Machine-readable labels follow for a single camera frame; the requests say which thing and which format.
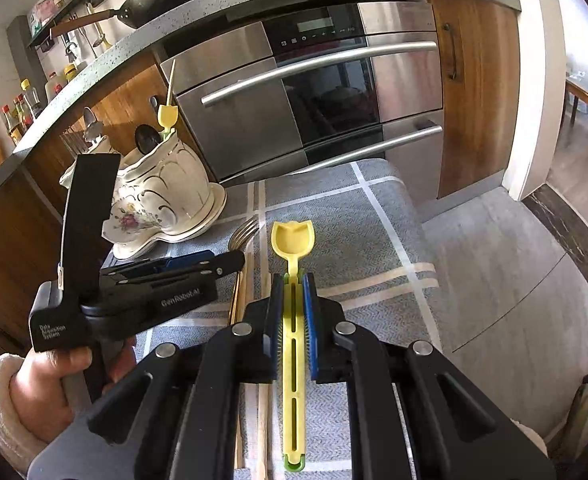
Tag silver fork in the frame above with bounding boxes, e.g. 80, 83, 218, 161
60, 128, 91, 157

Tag green yellow tulip spoon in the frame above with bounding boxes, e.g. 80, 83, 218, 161
157, 104, 178, 139

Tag stainless steel oven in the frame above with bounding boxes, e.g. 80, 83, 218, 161
160, 1, 443, 185

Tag single wooden chopstick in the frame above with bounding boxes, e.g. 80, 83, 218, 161
166, 60, 177, 106

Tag red cap sauce bottle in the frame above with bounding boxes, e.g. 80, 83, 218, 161
1, 105, 23, 145

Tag yellow tulip training chopsticks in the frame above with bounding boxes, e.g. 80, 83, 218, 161
271, 220, 315, 472

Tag person's left forearm sleeve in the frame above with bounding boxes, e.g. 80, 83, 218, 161
0, 353, 46, 479

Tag wall spice shelf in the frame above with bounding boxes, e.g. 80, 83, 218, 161
27, 0, 103, 48

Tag black plastic spoon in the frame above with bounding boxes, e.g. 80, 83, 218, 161
134, 124, 163, 155

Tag person's left hand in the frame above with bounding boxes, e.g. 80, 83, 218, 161
8, 336, 139, 444

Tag silver spoon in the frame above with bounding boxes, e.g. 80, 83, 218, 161
82, 107, 103, 144

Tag yellow cap oil bottle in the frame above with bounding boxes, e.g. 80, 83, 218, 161
21, 78, 42, 118

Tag gold fork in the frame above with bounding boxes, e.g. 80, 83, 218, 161
228, 214, 260, 325

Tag white floral ceramic utensil holder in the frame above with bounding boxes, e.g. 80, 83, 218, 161
60, 132, 227, 260

